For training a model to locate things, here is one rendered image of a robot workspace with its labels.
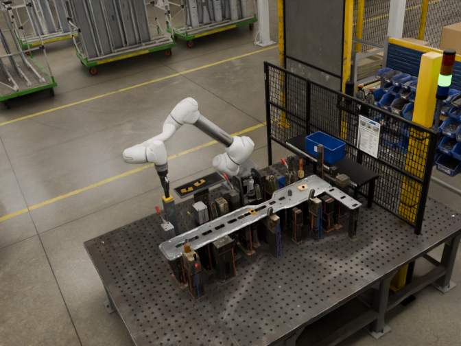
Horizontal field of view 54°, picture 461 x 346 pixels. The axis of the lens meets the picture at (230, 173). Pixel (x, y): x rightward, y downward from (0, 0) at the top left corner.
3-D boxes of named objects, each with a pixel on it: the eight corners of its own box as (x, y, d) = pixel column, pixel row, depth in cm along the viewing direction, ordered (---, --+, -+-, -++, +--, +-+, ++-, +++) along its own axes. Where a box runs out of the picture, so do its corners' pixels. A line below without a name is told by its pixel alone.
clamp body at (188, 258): (196, 305, 297) (188, 264, 278) (186, 290, 308) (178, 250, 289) (210, 297, 301) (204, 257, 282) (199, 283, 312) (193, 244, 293)
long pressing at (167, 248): (170, 264, 289) (170, 262, 288) (156, 245, 306) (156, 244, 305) (334, 187, 345) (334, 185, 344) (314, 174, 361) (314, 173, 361)
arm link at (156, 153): (169, 156, 311) (150, 158, 311) (165, 136, 302) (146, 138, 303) (167, 165, 302) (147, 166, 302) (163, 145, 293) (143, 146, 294)
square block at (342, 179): (339, 219, 358) (342, 180, 338) (333, 213, 364) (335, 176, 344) (347, 215, 361) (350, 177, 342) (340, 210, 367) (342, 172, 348)
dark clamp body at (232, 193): (235, 239, 348) (231, 198, 328) (226, 230, 358) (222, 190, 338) (247, 233, 353) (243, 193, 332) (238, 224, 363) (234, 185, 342)
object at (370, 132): (377, 160, 343) (381, 123, 327) (355, 148, 360) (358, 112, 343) (379, 158, 344) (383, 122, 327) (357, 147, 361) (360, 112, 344)
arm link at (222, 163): (223, 170, 401) (206, 160, 387) (237, 156, 395) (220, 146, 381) (229, 182, 390) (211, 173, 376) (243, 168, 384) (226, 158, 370)
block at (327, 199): (326, 234, 344) (327, 204, 329) (316, 226, 352) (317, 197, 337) (335, 229, 348) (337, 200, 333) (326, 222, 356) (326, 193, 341)
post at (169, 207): (174, 250, 343) (165, 204, 319) (170, 245, 348) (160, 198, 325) (183, 246, 346) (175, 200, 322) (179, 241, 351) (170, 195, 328)
